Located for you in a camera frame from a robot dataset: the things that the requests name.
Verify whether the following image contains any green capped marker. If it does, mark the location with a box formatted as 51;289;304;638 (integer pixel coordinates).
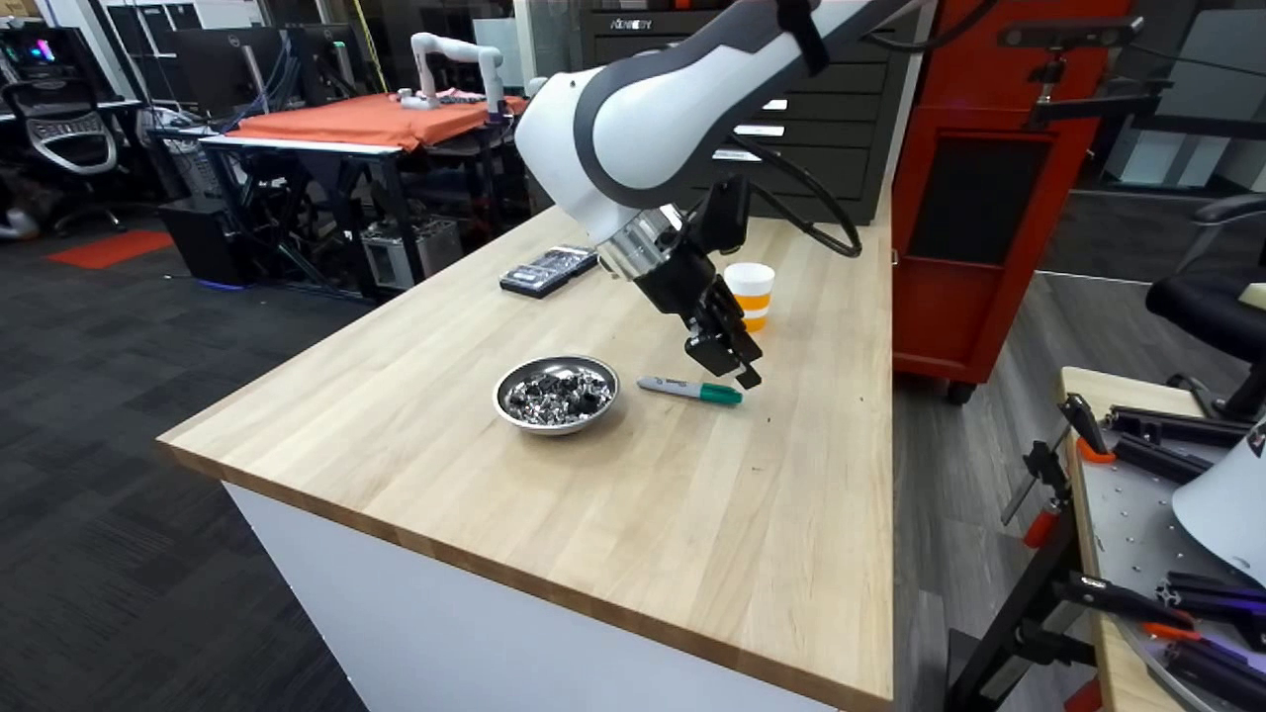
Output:
631;377;748;412

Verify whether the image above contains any black office chair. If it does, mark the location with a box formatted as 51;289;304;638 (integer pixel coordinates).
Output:
1144;195;1266;429

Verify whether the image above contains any dark grey drawer cabinet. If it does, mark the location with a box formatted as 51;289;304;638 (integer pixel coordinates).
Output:
577;0;917;230

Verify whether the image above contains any small wooden workbench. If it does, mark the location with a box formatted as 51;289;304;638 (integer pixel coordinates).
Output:
1054;365;1266;712

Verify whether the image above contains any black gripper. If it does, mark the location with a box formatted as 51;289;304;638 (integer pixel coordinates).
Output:
636;230;767;393

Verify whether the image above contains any black clamp with orange trigger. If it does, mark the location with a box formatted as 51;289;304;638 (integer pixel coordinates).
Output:
996;388;1197;550

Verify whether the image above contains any red tool cabinet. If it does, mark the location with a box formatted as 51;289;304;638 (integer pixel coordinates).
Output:
890;0;1144;394

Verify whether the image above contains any white and orange mug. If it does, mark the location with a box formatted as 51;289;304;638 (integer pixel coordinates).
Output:
719;261;779;335

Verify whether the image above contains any black camera on mount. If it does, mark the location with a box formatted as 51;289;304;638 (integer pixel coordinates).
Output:
996;13;1180;136

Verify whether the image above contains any table with orange cloth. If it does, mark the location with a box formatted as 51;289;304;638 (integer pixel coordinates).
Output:
196;89;535;289

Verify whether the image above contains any black clamp with purple handle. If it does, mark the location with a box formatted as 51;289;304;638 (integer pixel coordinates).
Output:
940;566;1266;712

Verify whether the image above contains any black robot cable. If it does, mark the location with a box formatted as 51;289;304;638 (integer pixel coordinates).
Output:
735;0;1003;261

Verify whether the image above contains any grey mesh office chair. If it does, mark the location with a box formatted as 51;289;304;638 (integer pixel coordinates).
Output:
0;58;125;234

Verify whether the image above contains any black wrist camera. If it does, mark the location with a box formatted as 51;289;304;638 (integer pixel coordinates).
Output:
690;173;750;257

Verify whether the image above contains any metal bowl with screws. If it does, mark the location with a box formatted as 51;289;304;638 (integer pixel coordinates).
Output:
490;348;623;439

